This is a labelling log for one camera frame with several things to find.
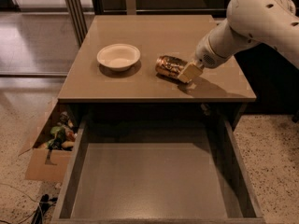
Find black cables on floor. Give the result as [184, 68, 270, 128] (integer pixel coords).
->
[0, 182, 59, 224]

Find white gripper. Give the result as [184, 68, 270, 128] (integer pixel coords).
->
[178, 31, 232, 83]

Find open grey top drawer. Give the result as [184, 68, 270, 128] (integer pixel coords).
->
[50, 119, 265, 224]

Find cardboard box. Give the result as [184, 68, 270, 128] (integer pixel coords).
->
[19, 99, 72, 182]

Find grey cabinet with top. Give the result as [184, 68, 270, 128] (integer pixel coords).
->
[58, 15, 256, 126]

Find metal railing with wood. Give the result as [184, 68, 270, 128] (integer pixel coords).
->
[61, 0, 299, 47]

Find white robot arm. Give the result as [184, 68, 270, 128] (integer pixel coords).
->
[178, 0, 299, 83]

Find snack items in box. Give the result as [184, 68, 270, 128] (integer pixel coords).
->
[38, 111, 77, 151]

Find white paper bowl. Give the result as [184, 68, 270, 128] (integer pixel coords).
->
[97, 44, 141, 72]

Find orange soda can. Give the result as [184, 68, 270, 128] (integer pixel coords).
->
[155, 55, 187, 79]

